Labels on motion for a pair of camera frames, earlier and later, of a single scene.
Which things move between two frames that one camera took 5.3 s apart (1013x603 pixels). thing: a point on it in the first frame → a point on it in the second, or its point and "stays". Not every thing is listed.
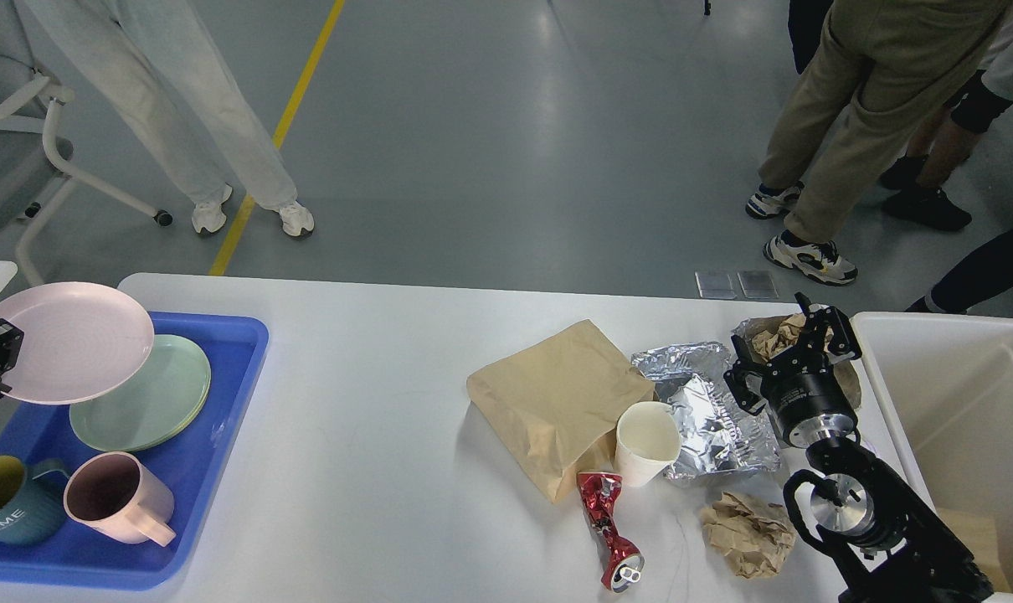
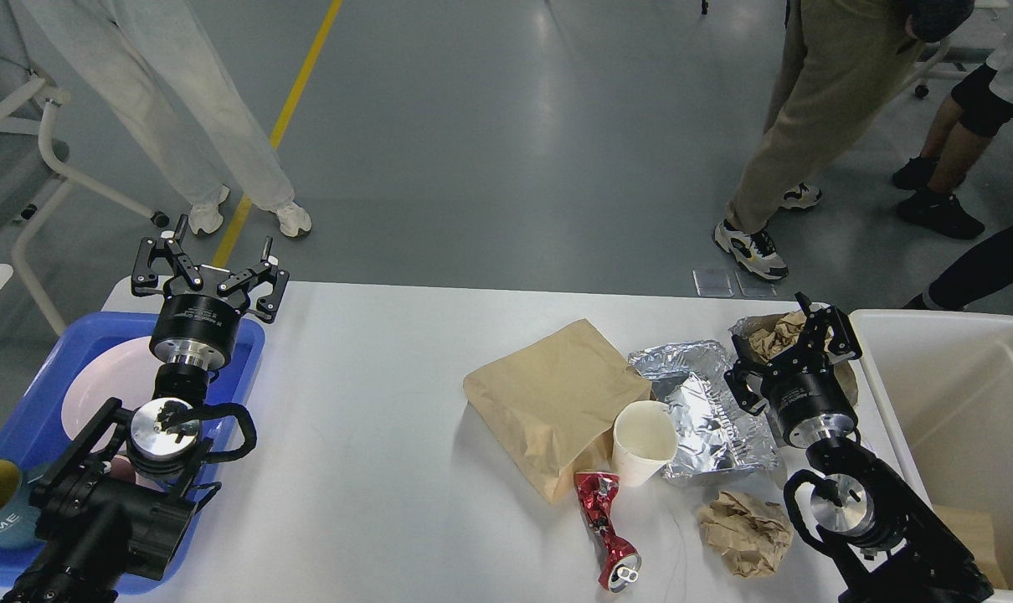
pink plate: x=81 y=341 → x=122 y=369
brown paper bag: x=555 y=404 stays
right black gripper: x=809 y=404 stays
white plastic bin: x=964 y=397 stays
